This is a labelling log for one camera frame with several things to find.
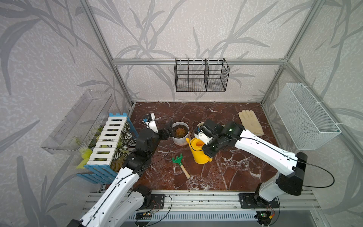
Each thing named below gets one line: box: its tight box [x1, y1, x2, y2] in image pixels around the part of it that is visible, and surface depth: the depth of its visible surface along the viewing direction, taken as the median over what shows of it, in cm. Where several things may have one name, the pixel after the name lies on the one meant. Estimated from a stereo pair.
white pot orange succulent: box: [171, 121, 190, 145], surface depth 92 cm
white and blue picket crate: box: [77, 112, 139, 184], surface depth 69 cm
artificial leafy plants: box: [76, 122, 136, 172], surface depth 68 cm
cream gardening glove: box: [238, 109, 265, 136], surface depth 111 cm
